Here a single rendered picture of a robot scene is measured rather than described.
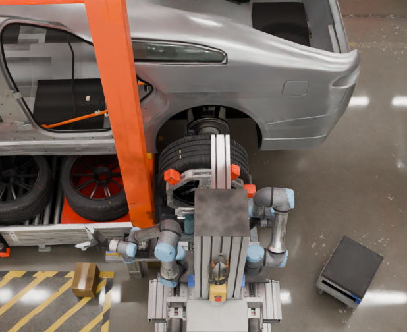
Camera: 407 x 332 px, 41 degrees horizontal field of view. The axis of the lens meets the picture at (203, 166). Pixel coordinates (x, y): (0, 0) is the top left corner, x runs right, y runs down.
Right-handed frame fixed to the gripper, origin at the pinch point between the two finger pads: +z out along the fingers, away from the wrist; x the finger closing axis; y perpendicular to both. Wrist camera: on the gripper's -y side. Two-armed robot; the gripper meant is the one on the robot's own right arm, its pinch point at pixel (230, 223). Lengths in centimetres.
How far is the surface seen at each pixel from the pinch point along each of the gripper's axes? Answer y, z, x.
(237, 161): 24.9, -5.8, -34.7
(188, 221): -9.8, 29.1, -7.5
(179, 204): -15.0, 35.5, -24.7
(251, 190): 5.4, -15.9, -22.6
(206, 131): 9, 14, -73
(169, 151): 24, 41, -45
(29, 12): 114, 121, -87
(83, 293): -74, 113, 19
